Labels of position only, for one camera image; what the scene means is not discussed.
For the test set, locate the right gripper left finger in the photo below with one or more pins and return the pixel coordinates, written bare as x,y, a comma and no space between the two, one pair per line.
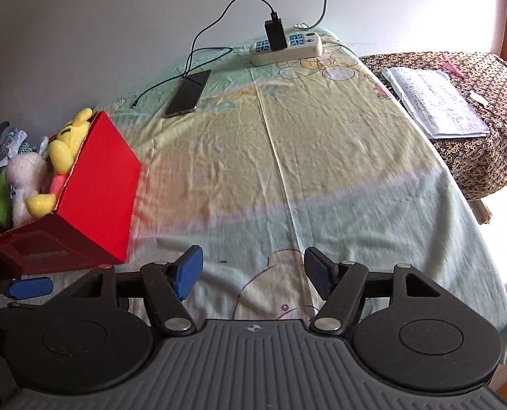
166,287

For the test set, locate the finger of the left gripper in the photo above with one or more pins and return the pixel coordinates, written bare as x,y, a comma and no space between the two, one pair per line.
29,288

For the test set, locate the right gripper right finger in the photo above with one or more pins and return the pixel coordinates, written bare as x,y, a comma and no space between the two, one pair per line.
341,286

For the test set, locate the green plush doll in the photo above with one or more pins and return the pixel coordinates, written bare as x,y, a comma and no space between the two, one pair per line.
6,219

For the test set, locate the white bunny plush toy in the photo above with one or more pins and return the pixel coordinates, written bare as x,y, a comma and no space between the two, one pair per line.
28,175

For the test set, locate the yellow tiger plush toy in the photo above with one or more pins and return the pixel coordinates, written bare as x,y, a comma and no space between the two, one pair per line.
63,152

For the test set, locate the red cardboard box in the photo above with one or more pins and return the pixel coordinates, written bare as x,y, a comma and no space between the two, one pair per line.
90,224

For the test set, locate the green cartoon bed sheet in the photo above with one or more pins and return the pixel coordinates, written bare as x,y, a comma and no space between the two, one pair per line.
283,157

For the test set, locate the brown patterned side table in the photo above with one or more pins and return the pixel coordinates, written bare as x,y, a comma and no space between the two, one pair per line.
478,165

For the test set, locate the black smartphone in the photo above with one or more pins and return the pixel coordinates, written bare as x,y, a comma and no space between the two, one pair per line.
188,95

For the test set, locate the white paper notebook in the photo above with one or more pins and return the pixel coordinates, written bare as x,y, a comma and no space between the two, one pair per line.
435,104

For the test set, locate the white power strip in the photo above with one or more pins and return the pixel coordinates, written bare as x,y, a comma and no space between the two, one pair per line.
300,45

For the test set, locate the black charger adapter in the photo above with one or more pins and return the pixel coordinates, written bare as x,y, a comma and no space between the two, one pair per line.
275,32

